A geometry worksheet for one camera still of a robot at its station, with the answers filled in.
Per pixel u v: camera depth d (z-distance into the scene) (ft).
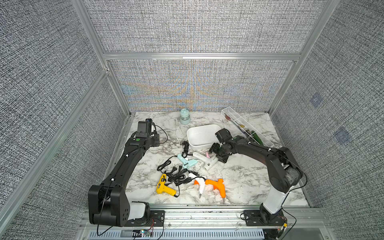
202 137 3.50
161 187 2.68
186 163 2.96
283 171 1.60
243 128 3.49
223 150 2.56
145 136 2.08
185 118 3.61
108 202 1.30
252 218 2.40
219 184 2.74
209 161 2.95
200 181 2.74
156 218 2.40
